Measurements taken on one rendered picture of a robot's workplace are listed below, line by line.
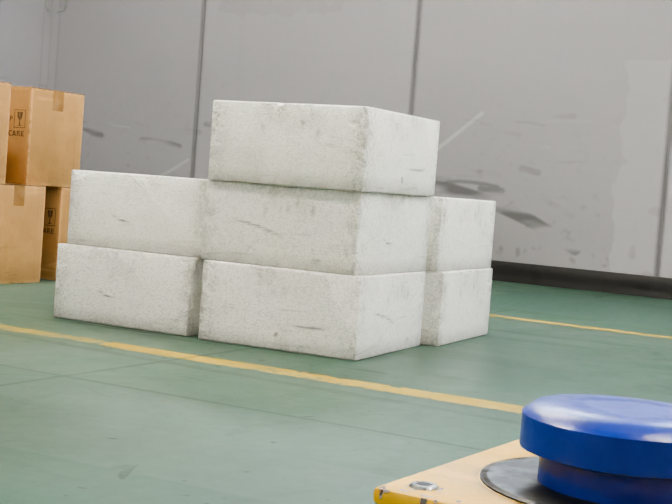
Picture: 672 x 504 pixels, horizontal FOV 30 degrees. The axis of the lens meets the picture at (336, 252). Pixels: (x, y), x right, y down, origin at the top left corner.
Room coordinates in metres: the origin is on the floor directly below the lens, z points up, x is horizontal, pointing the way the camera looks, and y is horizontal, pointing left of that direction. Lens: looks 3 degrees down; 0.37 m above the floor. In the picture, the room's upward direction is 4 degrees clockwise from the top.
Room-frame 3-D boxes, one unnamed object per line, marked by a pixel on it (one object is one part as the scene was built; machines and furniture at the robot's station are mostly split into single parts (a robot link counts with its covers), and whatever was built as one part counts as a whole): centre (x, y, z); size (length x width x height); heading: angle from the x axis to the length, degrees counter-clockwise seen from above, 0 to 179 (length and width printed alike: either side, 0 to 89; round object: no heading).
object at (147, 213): (3.12, 0.39, 0.27); 0.39 x 0.39 x 0.18; 64
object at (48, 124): (4.02, 1.03, 0.45); 0.30 x 0.24 x 0.30; 60
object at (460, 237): (3.28, -0.16, 0.27); 0.39 x 0.39 x 0.18; 64
